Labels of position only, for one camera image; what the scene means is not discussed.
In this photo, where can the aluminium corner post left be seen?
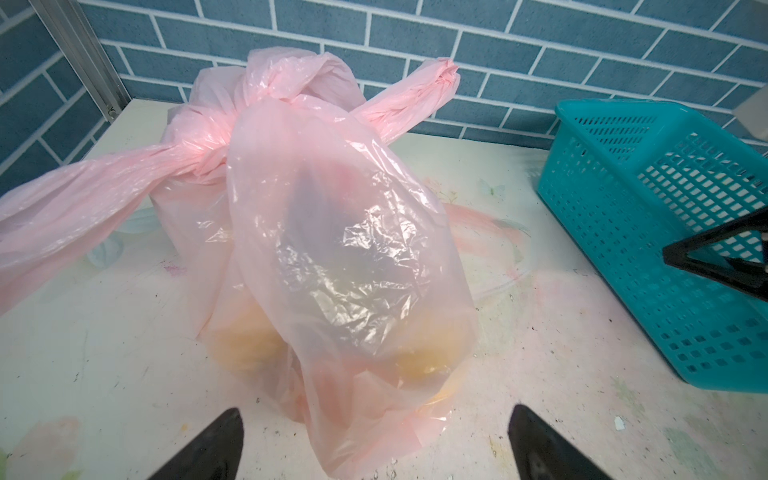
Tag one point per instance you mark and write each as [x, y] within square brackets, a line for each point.
[67, 23]

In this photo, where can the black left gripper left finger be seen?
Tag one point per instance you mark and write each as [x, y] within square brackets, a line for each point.
[215, 453]

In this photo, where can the teal plastic basket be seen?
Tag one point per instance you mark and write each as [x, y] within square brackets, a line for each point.
[626, 179]

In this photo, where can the pink plastic bag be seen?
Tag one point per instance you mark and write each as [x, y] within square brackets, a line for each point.
[318, 263]

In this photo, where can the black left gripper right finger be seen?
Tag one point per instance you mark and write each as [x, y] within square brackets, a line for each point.
[540, 452]

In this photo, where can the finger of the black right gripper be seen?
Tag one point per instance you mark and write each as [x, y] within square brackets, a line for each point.
[744, 275]

